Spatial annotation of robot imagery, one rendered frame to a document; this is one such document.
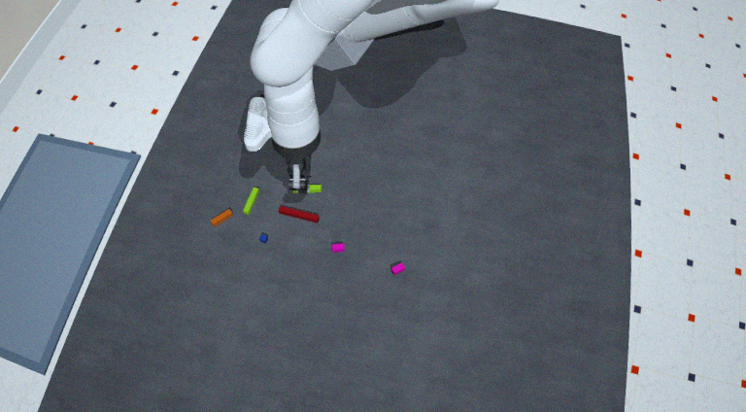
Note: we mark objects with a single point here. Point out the lime green rod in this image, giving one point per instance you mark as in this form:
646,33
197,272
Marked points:
251,201
313,188

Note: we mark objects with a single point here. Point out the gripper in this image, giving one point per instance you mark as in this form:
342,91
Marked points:
298,161

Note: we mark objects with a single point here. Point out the red rod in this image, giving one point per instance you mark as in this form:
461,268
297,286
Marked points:
299,214

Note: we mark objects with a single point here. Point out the orange rod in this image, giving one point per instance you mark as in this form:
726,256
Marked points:
221,218

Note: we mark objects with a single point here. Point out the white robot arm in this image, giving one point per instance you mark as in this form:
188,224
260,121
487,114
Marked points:
284,61

